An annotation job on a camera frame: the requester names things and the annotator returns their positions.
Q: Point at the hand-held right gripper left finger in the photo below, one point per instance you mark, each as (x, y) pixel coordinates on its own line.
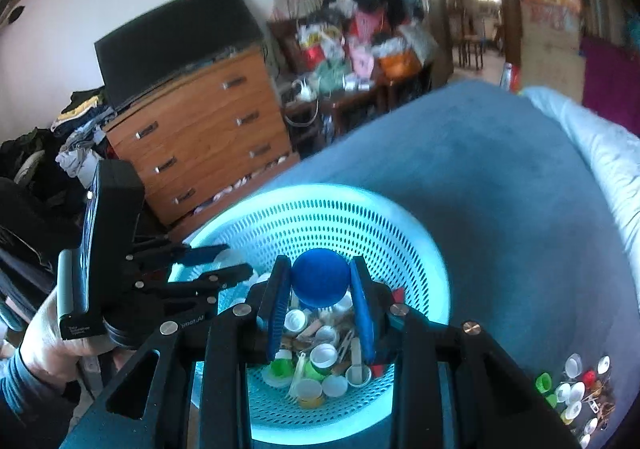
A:
(278, 314)

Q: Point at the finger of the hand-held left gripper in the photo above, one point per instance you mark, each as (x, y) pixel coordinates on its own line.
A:
(220, 280)
(200, 255)

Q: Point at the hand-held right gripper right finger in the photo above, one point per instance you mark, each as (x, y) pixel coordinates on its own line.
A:
(363, 316)

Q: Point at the blue round bottle cap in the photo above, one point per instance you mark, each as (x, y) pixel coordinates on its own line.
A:
(320, 279)

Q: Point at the cyan perforated plastic basket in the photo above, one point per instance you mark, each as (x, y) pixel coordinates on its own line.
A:
(350, 224)

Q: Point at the person's left forearm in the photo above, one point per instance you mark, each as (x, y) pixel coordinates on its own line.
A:
(20, 396)

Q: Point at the person's left hand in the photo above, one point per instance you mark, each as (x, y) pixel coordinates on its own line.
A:
(45, 339)

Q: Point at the pile of bottle caps and clips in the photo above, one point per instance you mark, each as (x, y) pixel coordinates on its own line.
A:
(322, 356)
(575, 389)

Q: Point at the dark cloth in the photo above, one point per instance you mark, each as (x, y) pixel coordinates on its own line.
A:
(25, 209)

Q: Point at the pile of folded clothes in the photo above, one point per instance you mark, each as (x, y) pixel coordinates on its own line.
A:
(80, 139)

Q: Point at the wooden chest of drawers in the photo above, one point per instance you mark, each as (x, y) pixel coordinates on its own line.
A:
(200, 129)

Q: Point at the black television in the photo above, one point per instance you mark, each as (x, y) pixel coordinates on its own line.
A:
(175, 39)

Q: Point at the dark wooden table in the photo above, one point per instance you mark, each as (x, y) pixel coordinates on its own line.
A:
(350, 103)

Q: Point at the heap of bags and clothes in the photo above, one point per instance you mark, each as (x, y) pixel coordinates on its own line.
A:
(360, 49)

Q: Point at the dark wooden chair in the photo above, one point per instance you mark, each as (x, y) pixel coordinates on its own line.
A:
(471, 51)

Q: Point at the white duvet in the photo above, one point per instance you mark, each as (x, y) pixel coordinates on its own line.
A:
(600, 154)

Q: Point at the stack of cardboard boxes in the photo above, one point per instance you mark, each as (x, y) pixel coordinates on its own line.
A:
(550, 54)

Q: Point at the brown wooden wardrobe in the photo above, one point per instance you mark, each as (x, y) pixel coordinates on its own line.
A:
(501, 4)

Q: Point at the magenta cloth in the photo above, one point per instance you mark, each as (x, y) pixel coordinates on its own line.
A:
(610, 79)

